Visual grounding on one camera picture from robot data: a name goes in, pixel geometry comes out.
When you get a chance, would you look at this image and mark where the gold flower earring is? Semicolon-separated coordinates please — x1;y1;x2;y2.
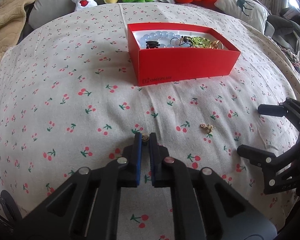
200;124;214;133

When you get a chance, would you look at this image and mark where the green beaded butterfly charm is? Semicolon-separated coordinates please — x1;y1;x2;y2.
179;36;211;48

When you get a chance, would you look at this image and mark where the grey office chair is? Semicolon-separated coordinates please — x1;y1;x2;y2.
266;6;300;54

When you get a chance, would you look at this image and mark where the cherry print bed sheet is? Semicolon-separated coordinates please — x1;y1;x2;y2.
0;3;300;229

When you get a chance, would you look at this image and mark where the white deer print pillow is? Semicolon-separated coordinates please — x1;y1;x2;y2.
214;0;270;33

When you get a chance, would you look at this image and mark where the red cardboard box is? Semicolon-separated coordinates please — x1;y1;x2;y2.
127;22;241;86

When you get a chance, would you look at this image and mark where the beige quilted blanket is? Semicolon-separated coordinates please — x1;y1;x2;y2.
0;0;35;62

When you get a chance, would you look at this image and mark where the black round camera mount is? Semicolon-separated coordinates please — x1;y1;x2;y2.
0;190;23;224

